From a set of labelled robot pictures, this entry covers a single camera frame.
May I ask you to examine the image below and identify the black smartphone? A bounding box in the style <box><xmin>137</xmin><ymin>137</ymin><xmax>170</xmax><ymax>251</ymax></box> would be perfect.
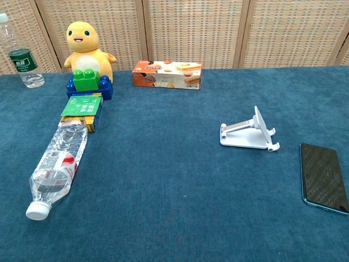
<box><xmin>299</xmin><ymin>142</ymin><xmax>349</xmax><ymax>215</ymax></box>

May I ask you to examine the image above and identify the orange biscuit box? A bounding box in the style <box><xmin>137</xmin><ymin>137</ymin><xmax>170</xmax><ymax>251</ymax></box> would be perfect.
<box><xmin>131</xmin><ymin>60</ymin><xmax>202</xmax><ymax>90</ymax></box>

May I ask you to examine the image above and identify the white folding phone stand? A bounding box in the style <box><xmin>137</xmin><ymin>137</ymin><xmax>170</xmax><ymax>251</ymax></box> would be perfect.
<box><xmin>219</xmin><ymin>105</ymin><xmax>280</xmax><ymax>152</ymax></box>

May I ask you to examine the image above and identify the blue carpet table cover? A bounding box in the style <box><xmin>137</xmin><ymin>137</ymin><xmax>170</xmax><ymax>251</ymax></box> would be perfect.
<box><xmin>0</xmin><ymin>65</ymin><xmax>349</xmax><ymax>262</ymax></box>

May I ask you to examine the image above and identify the blue building block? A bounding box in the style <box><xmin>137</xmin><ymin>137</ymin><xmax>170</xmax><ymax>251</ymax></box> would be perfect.
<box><xmin>66</xmin><ymin>75</ymin><xmax>114</xmax><ymax>101</ymax></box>

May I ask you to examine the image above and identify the yellow and blue carton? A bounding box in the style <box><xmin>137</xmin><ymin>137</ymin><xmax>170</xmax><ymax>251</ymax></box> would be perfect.
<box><xmin>60</xmin><ymin>92</ymin><xmax>104</xmax><ymax>133</ymax></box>

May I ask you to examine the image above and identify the green sachet packet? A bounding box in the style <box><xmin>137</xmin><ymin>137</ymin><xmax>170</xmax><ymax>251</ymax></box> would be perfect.
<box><xmin>60</xmin><ymin>94</ymin><xmax>103</xmax><ymax>117</ymax></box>

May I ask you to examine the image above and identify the green building block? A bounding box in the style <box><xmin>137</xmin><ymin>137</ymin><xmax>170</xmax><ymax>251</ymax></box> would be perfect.
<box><xmin>73</xmin><ymin>68</ymin><xmax>101</xmax><ymax>92</ymax></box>

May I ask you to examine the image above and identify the woven rattan folding screen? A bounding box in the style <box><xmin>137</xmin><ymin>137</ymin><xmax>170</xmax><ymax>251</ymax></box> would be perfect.
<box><xmin>0</xmin><ymin>0</ymin><xmax>349</xmax><ymax>76</ymax></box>

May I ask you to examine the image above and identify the yellow plush toy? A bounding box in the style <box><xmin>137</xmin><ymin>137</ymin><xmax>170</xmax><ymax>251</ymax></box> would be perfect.
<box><xmin>64</xmin><ymin>21</ymin><xmax>118</xmax><ymax>84</ymax></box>

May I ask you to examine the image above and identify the red label water bottle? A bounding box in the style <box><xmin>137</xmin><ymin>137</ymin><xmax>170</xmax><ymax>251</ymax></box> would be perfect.
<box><xmin>26</xmin><ymin>122</ymin><xmax>88</xmax><ymax>221</ymax></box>

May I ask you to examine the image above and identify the green label water bottle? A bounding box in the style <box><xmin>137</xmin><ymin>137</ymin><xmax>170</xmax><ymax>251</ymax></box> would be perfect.
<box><xmin>0</xmin><ymin>13</ymin><xmax>45</xmax><ymax>89</ymax></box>

